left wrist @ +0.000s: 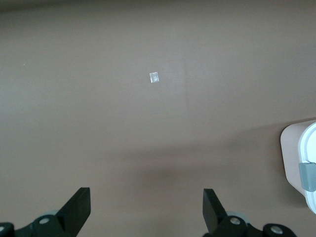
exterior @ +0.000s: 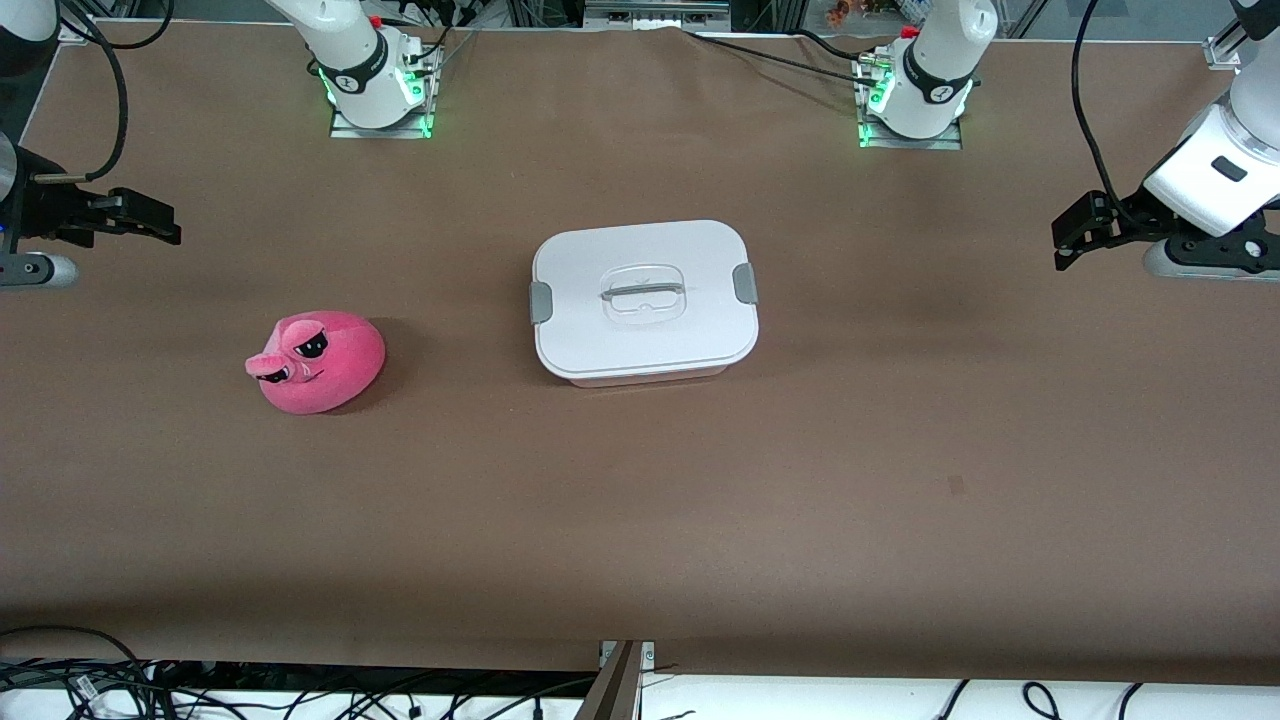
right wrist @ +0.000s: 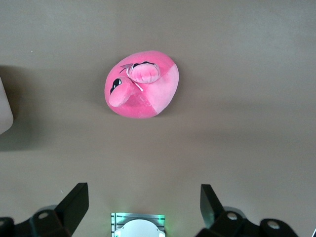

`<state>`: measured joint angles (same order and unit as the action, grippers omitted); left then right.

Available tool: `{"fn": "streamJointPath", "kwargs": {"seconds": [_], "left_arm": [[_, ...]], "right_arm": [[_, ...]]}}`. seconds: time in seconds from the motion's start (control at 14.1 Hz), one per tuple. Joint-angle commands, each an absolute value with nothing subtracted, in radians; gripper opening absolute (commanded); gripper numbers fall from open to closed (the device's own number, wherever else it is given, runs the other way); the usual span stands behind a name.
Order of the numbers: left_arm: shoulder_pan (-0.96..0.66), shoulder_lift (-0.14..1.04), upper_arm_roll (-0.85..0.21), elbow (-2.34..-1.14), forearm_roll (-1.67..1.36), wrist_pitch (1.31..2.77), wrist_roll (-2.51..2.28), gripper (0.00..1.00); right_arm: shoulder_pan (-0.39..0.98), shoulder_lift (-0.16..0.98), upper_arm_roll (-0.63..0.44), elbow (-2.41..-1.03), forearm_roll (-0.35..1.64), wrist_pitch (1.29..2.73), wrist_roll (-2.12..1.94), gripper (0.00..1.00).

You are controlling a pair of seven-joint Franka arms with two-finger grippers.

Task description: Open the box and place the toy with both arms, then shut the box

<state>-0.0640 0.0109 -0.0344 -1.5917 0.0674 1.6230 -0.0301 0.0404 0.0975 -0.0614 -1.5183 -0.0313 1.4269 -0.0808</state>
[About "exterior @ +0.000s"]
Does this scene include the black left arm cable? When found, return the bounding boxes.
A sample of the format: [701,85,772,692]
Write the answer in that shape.
[1071,0,1146,229]

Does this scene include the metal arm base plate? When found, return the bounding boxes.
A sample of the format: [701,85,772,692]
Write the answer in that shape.
[330,40,441,139]
[858,50,964,151]

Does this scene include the grey metal device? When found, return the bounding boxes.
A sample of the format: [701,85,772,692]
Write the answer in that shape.
[585,0,731,31]

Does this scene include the long black table cable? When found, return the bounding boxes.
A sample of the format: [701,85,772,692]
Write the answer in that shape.
[685,28,881,91]

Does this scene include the black looped floor cable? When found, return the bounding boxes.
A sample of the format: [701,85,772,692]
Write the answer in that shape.
[0,624,161,701]

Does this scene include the colourful background toys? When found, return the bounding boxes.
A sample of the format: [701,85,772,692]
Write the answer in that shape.
[825,0,901,26]

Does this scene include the white box lid grey latches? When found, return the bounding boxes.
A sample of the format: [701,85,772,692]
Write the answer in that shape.
[528,220,759,379]

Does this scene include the dark support beam with bracket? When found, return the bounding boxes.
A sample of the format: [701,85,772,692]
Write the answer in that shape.
[575,640,656,720]

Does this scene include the brown table cover sheet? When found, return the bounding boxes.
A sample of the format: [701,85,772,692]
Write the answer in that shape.
[0,25,1280,686]

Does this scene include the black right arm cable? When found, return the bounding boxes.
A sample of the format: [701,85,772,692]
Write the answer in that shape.
[30,0,176,188]

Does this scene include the pink plush toy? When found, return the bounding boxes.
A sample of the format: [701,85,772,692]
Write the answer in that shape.
[245,310,387,415]

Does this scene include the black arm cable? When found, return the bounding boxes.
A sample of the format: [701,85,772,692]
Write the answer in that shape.
[30,0,176,188]
[1071,0,1146,229]

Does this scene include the pale pink plastic box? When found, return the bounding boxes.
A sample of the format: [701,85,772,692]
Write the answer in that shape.
[545,360,746,389]

